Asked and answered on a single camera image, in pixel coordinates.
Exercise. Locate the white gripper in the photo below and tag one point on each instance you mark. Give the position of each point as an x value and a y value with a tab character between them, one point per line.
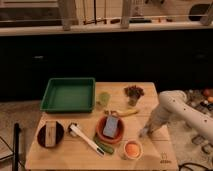
154	123

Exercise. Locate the grey-blue towel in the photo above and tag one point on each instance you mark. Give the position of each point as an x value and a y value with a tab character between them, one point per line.
143	132

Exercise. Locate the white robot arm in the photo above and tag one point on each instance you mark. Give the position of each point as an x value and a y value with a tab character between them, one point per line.
175	102

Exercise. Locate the yellow banana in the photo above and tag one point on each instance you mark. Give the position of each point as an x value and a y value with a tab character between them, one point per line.
120	113

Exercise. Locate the dried flower bouquet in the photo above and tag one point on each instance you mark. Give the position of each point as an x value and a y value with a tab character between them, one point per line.
133	93

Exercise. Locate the cup with orange liquid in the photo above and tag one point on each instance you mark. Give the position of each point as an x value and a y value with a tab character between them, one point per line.
132	150

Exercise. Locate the orange bowl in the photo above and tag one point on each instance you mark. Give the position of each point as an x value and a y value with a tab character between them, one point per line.
119	132

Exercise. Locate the green cup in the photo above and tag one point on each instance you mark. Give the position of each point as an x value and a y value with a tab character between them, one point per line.
103	99

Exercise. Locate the green cucumber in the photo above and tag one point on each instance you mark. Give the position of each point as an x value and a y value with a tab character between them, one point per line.
106	148

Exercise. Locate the green plastic tray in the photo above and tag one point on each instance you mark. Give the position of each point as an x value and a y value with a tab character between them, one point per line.
69	95

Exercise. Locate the black round plate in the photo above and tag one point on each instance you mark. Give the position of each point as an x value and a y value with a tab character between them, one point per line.
59	134

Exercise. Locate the wooden block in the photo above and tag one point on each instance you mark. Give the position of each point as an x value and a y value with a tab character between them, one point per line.
50	134

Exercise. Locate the black stand pole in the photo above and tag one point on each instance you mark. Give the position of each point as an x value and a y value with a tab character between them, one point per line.
15	160

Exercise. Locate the white handled brush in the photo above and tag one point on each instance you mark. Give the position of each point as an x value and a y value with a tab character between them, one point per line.
91	143

